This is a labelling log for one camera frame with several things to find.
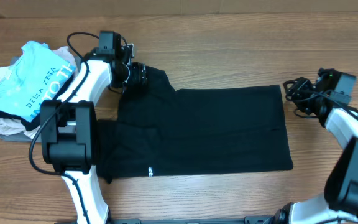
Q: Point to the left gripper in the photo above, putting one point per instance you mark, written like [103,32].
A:
[138,75]

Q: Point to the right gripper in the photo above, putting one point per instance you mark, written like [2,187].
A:
[298,86]

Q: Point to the black t-shirt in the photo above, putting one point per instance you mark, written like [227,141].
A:
[161,131]

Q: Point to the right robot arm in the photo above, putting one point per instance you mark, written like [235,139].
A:
[327,99]

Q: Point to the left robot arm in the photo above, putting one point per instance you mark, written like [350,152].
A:
[69,128]

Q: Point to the light blue folded shirt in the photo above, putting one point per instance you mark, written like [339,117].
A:
[38,75]

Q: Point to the grey folded shirt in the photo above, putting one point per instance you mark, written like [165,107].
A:
[11,138]

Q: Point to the beige folded shirt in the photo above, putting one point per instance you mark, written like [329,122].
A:
[5,127]

